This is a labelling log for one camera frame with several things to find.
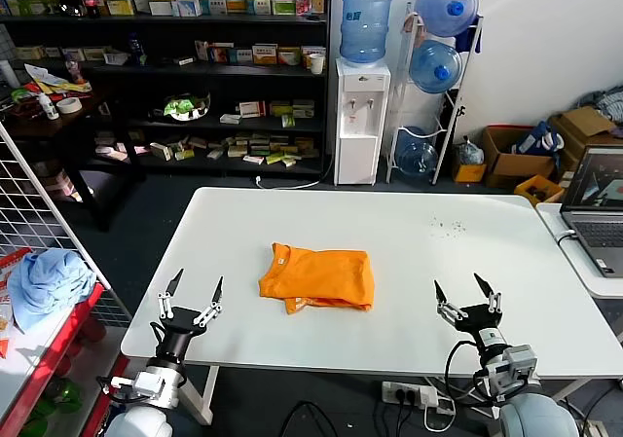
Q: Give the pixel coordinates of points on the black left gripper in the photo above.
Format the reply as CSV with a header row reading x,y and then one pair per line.
x,y
182,320

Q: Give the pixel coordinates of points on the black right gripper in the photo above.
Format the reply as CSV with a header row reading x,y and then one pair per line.
x,y
479,317

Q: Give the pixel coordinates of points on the orange t-shirt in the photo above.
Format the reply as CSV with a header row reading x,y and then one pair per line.
x,y
321,276

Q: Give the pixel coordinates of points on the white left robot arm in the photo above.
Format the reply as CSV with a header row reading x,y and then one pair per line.
x,y
138,425

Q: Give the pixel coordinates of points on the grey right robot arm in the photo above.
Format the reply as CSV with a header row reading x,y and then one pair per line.
x,y
535,417

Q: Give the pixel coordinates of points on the pile of grey blue clothes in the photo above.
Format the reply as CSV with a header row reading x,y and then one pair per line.
x,y
608,101

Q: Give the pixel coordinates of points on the yellow cardboard box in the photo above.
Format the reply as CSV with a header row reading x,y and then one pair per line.
x,y
467,171

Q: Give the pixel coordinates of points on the white side table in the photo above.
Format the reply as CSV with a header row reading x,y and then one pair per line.
x,y
579,274

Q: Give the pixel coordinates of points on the yellow small crate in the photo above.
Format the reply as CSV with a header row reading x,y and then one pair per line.
x,y
528,184

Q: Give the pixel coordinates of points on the white power strip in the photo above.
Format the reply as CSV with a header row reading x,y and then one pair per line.
x,y
394,393

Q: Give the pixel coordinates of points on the open brown cardboard box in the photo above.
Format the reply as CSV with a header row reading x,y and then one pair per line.
x,y
506,164

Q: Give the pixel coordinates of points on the clear plastic bag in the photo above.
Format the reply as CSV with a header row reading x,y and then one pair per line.
x,y
468,154

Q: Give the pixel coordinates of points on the white tan medicine box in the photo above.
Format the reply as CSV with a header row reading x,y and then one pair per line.
x,y
215,154
160,151

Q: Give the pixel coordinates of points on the pink white flat box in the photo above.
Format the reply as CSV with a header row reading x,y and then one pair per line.
x,y
253,159
111,153

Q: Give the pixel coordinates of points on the grey laptop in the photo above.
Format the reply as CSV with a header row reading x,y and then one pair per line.
x,y
596,235

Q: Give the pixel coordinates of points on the light blue cloth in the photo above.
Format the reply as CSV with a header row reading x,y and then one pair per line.
x,y
48,286

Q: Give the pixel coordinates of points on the yellow green medicine box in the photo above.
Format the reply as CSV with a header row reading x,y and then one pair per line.
x,y
280,159
281,108

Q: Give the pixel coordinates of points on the blue white bag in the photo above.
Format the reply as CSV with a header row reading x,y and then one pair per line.
x,y
535,137

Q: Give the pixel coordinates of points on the white metal jug rack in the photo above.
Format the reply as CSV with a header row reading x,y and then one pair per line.
x,y
452,118

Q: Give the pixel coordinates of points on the white flat medicine box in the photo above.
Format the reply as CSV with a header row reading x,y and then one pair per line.
x,y
230,119

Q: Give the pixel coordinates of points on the black object on rack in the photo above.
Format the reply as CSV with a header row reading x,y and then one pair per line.
x,y
449,113

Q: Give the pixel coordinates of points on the green round object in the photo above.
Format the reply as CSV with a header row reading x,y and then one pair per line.
x,y
58,398

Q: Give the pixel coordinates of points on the glass bowl with green packets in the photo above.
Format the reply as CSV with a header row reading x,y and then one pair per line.
x,y
182,106

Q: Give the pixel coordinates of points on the red white medicine box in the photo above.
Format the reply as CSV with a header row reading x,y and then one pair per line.
x,y
220,53
251,109

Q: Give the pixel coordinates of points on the red snack package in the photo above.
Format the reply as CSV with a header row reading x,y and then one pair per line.
x,y
12,264

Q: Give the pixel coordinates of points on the white water dispenser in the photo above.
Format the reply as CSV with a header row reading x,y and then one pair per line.
x,y
357,130

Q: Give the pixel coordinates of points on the green small medicine box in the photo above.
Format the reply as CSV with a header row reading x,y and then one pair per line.
x,y
288,121

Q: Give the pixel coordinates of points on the brown cardboard box with flaps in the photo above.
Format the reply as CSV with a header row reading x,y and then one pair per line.
x,y
581,120

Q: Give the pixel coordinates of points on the dark wooden table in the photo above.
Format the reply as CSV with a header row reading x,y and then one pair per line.
x,y
73,120

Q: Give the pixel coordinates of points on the black shelving unit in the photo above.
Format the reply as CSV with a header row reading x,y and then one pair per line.
x,y
219,70

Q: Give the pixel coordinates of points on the beige tape roll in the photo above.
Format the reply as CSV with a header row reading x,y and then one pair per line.
x,y
68,110

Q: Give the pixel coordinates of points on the small white flat box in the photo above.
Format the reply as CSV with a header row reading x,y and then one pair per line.
x,y
182,61

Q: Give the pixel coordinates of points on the small white bottle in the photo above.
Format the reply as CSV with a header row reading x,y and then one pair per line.
x,y
47,108

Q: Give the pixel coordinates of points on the blue white medicine box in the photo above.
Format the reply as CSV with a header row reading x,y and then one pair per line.
x,y
241,57
186,7

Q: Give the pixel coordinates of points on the white red upright box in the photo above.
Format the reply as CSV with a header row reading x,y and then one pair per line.
x,y
201,51

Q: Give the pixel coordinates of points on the blue drink bottle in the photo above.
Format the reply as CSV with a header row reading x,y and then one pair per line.
x,y
135,50

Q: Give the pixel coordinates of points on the yellow white paper stack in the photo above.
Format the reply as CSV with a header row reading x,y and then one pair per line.
x,y
53,84

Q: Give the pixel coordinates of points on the purple pink bottle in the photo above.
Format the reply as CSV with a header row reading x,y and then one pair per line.
x,y
73,69

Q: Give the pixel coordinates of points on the white paper cup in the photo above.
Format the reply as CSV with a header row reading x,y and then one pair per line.
x,y
316,64

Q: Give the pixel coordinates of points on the green snack packet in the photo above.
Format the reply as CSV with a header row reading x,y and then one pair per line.
x,y
19,96

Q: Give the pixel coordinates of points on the pink rag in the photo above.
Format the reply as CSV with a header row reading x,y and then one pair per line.
x,y
411,22

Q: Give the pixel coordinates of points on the blue water jug upright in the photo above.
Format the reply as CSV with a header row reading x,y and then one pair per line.
x,y
365,23

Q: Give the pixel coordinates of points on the cola bottle red cap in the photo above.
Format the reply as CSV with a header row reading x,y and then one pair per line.
x,y
90,5

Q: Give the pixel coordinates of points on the dark round glass bowl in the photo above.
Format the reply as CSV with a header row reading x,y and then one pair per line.
x,y
70,6

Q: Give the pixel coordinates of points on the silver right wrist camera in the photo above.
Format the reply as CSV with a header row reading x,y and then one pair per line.
x,y
516,364

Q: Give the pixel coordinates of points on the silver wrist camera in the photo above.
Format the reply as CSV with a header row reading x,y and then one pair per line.
x,y
516,364
151,386

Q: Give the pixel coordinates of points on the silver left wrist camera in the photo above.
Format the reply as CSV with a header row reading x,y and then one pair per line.
x,y
151,386

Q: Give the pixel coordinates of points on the red frame shelf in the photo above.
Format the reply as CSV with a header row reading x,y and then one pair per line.
x,y
29,369

